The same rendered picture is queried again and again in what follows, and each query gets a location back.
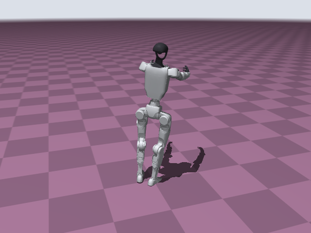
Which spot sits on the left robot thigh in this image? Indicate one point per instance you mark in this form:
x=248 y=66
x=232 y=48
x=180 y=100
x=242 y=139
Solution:
x=141 y=124

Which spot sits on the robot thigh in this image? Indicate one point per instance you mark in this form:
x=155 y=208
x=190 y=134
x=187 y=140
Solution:
x=165 y=120
x=141 y=124

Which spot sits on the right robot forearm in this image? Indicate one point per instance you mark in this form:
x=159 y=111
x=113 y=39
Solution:
x=186 y=75

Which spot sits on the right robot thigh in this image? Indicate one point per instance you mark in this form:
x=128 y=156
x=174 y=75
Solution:
x=165 y=120

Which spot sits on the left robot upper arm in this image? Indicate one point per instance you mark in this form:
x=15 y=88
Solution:
x=143 y=66

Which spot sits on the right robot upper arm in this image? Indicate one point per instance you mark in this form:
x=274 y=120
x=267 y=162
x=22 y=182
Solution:
x=175 y=73

